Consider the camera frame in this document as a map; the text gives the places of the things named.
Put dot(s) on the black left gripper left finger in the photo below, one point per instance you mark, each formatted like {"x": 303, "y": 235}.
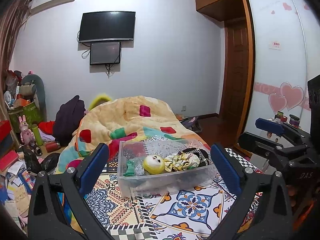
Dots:
{"x": 58, "y": 209}

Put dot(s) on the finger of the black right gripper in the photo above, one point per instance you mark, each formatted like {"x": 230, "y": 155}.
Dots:
{"x": 281, "y": 129}
{"x": 271, "y": 150}

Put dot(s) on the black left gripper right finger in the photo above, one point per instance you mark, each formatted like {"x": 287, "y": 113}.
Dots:
{"x": 273, "y": 217}

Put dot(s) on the black bag with chain pattern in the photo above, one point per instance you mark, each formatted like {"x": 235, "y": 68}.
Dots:
{"x": 200, "y": 153}

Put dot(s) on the green knitted glove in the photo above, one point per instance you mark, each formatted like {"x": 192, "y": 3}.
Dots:
{"x": 130, "y": 171}

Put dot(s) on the floral yellow scrunchie cloth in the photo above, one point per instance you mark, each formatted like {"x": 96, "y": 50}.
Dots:
{"x": 181, "y": 162}

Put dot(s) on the silver glitter pouch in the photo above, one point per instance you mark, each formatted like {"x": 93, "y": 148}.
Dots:
{"x": 139, "y": 169}

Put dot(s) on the yellow round plush toy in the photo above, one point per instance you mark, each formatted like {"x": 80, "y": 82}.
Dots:
{"x": 154, "y": 164}

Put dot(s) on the white drawstring pouch with ring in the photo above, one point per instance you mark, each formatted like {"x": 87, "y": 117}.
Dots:
{"x": 157, "y": 187}

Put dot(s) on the black plastic bag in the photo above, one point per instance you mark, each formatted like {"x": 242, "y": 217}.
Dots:
{"x": 33, "y": 165}

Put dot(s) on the patterned bed cover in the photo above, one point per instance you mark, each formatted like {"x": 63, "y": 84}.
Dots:
{"x": 189, "y": 214}

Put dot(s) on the brown wooden door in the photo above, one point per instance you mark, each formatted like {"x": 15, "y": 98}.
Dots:
{"x": 235, "y": 73}

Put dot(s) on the red cylinder can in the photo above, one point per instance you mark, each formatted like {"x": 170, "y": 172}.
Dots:
{"x": 52, "y": 146}

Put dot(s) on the green bottle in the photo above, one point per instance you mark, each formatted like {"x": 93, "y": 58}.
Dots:
{"x": 37, "y": 135}

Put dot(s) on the pink rabbit figure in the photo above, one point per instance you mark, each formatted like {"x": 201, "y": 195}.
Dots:
{"x": 26, "y": 134}

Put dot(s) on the red cloth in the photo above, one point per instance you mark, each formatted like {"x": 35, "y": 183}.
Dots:
{"x": 46, "y": 127}

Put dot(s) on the dark bag on floor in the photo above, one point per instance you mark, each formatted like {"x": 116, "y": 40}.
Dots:
{"x": 192, "y": 124}

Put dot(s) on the red gift box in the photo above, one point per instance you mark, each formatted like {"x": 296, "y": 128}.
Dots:
{"x": 5, "y": 129}

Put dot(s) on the white wardrobe sliding door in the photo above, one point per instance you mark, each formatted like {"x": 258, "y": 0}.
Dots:
{"x": 286, "y": 35}

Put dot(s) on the dark purple clothing pile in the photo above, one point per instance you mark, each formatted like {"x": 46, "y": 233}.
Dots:
{"x": 68, "y": 120}

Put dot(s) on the green storage box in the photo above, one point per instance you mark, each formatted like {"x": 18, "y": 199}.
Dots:
{"x": 32, "y": 115}

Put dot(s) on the clear plastic storage box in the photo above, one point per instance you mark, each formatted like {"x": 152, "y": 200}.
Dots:
{"x": 163, "y": 147}

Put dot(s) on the grey neck pillow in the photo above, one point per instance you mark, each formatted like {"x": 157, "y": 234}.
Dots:
{"x": 33, "y": 79}

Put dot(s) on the yellow fluffy pillow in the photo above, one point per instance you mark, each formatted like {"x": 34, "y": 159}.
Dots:
{"x": 99, "y": 99}

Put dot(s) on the colourful patchwork fleece blanket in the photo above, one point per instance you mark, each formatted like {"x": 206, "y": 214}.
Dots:
{"x": 126, "y": 119}

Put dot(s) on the striped brown curtain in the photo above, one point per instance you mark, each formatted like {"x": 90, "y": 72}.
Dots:
{"x": 11, "y": 22}

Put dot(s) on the wall power socket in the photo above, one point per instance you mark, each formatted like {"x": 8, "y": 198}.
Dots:
{"x": 183, "y": 108}

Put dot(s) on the small black wall monitor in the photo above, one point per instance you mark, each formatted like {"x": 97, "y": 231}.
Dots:
{"x": 105, "y": 53}

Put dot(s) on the large black wall television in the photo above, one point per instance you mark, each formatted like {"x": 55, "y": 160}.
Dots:
{"x": 107, "y": 26}

